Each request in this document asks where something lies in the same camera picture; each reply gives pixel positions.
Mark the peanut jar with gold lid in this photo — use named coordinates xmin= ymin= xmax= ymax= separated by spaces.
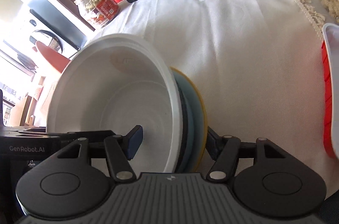
xmin=74 ymin=0 xmax=120 ymax=29

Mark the orange chair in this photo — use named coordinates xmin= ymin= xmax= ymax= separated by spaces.
xmin=36 ymin=41 xmax=71 ymax=73

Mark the white fringed table cloth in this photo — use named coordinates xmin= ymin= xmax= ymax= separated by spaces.
xmin=34 ymin=0 xmax=329 ymax=198

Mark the white plastic bowl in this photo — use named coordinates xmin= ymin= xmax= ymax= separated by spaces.
xmin=47 ymin=33 xmax=183 ymax=174

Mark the blue bowl with yellow rim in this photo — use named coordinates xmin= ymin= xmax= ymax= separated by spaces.
xmin=171 ymin=67 xmax=207 ymax=173

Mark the washing machine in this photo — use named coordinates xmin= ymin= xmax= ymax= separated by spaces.
xmin=28 ymin=0 xmax=87 ymax=58

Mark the white plastic tray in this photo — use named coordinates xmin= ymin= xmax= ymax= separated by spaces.
xmin=322 ymin=23 xmax=338 ymax=159

